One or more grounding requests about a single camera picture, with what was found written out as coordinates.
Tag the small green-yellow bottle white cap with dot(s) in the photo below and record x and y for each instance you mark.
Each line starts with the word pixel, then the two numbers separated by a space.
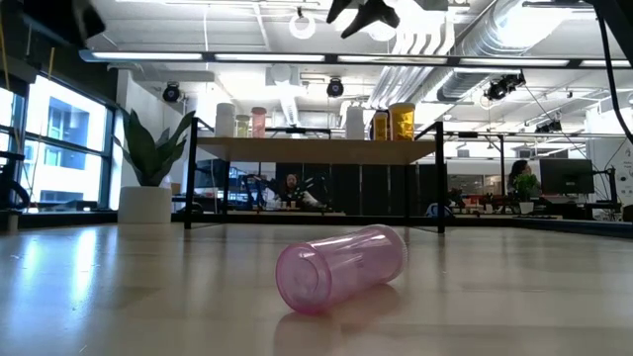
pixel 242 126

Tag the black aluminium rig frame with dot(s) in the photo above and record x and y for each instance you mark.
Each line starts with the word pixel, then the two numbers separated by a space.
pixel 331 59

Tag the silver ventilation duct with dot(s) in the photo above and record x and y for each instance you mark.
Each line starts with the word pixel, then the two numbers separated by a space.
pixel 484 54

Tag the dark room divider panels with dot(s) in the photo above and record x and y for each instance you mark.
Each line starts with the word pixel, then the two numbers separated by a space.
pixel 376 190

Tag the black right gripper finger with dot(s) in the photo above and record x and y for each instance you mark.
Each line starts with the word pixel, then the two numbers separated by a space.
pixel 341 9
pixel 373 12

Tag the black ceiling spotlight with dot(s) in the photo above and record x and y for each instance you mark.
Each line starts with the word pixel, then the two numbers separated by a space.
pixel 334 87
pixel 504 86
pixel 549 127
pixel 171 92

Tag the large orange bottle white cap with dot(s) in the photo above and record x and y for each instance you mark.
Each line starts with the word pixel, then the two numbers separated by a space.
pixel 401 122

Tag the small orange bottle white cap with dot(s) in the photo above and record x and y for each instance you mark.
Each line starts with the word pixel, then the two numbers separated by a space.
pixel 380 126

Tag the black computer monitor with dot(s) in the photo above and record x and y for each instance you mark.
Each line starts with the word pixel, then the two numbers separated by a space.
pixel 566 175

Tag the small green potted plant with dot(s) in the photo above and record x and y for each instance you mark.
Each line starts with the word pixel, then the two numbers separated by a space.
pixel 525 190

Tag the small pink bottle white cap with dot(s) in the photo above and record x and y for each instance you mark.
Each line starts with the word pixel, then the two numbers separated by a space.
pixel 258 122

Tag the opaque white bottle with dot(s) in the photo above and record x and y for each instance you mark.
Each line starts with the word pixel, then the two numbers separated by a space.
pixel 225 120

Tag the large office window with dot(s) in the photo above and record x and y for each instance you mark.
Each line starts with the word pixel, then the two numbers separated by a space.
pixel 74 123

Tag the pink translucent pill bottle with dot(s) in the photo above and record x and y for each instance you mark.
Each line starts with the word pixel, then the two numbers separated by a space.
pixel 341 267

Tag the potted snake plant white pot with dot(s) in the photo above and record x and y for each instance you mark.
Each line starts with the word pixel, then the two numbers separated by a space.
pixel 148 163

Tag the wooden shelf black metal frame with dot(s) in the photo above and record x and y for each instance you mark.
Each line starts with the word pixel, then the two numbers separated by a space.
pixel 316 151

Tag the person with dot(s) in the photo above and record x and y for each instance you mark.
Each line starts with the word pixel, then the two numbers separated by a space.
pixel 518 173
pixel 292 190

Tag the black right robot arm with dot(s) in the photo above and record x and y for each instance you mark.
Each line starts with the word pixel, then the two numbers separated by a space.
pixel 615 15

